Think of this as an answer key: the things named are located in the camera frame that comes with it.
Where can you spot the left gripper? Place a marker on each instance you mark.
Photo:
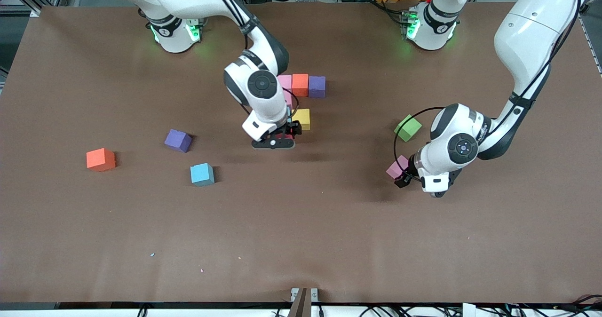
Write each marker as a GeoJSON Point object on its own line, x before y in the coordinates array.
{"type": "Point", "coordinates": [407, 174]}

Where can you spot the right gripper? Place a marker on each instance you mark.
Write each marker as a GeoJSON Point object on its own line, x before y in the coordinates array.
{"type": "Point", "coordinates": [292, 128]}

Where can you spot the red foam cube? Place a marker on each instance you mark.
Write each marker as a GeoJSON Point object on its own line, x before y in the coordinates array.
{"type": "Point", "coordinates": [284, 137]}

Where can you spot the yellow foam cube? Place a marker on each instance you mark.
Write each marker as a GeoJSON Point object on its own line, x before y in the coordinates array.
{"type": "Point", "coordinates": [303, 119]}

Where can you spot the pink foam cube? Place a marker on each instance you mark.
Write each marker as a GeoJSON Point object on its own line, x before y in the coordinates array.
{"type": "Point", "coordinates": [396, 169]}
{"type": "Point", "coordinates": [289, 99]}
{"type": "Point", "coordinates": [284, 82]}

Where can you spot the orange foam cube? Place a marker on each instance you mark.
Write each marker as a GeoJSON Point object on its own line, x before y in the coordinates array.
{"type": "Point", "coordinates": [100, 160]}
{"type": "Point", "coordinates": [300, 85]}

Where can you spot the purple foam cube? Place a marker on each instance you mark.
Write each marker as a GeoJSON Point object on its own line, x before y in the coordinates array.
{"type": "Point", "coordinates": [317, 86]}
{"type": "Point", "coordinates": [178, 140]}

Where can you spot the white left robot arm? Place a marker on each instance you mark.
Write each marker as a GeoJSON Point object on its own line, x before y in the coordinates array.
{"type": "Point", "coordinates": [531, 39]}

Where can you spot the green foam cube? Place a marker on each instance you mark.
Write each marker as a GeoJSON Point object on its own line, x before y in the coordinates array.
{"type": "Point", "coordinates": [409, 130]}

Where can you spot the small white box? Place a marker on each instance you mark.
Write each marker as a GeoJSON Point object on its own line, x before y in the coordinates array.
{"type": "Point", "coordinates": [469, 309]}

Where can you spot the metal clamp bracket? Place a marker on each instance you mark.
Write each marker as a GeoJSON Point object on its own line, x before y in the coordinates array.
{"type": "Point", "coordinates": [294, 292]}

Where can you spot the brown mount post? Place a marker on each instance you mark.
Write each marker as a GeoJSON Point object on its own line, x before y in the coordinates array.
{"type": "Point", "coordinates": [301, 307]}

